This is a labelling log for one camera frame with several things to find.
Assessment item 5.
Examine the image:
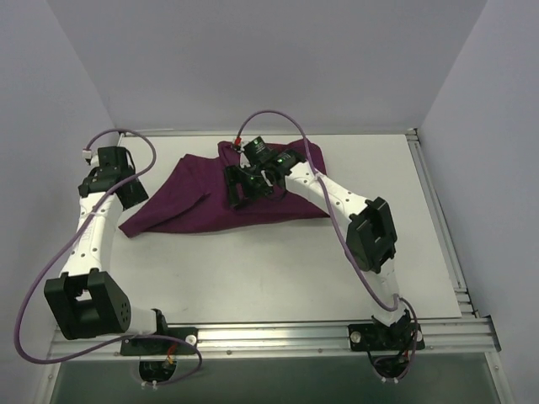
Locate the aluminium front rail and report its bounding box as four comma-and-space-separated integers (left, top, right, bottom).
45, 315, 502, 362

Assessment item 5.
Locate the purple surgical wrap cloth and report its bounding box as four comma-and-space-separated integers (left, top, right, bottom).
119, 141, 327, 238

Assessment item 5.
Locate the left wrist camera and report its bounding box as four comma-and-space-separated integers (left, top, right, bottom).
97, 146, 130, 169

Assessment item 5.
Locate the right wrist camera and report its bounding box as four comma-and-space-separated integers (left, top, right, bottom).
243, 136, 274, 166

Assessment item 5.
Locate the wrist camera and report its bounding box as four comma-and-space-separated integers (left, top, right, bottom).
243, 136, 274, 166
97, 146, 130, 169

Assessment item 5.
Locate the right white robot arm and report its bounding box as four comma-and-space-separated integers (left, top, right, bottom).
224, 157, 405, 348

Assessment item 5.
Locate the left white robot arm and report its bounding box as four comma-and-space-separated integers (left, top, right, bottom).
44, 162, 170, 353

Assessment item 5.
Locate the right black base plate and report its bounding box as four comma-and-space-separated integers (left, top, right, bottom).
347, 322, 415, 352

